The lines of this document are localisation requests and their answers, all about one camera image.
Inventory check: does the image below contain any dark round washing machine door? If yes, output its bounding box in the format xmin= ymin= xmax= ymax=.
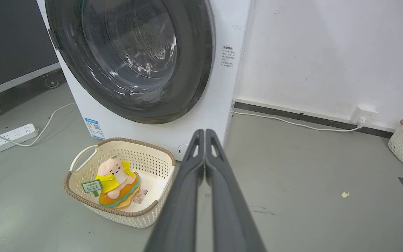
xmin=45 ymin=0 xmax=216 ymax=125

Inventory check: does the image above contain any dark rolling panel board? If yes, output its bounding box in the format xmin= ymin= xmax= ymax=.
xmin=0 ymin=0 xmax=65 ymax=116

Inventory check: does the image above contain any white wall plug with cable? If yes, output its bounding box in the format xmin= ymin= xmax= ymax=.
xmin=232 ymin=111 xmax=363 ymax=132

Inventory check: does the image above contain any white power strip cable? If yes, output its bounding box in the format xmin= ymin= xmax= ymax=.
xmin=0 ymin=103 xmax=76 ymax=147

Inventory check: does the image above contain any blue energy label sticker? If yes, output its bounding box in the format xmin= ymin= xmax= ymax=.
xmin=84 ymin=118 xmax=105 ymax=140

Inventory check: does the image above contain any white power strip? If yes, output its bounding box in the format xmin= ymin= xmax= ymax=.
xmin=0 ymin=124 xmax=40 ymax=160

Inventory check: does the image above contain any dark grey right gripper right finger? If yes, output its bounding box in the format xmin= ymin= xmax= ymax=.
xmin=205 ymin=129 xmax=267 ymax=252

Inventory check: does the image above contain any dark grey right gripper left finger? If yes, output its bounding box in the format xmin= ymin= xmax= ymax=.
xmin=143 ymin=129 xmax=206 ymax=252

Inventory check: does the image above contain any pink plush doll yellow shirt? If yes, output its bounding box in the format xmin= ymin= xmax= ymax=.
xmin=82 ymin=156 xmax=148 ymax=208

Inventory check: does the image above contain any white washing machine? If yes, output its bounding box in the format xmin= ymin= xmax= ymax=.
xmin=36 ymin=0 xmax=252 ymax=161

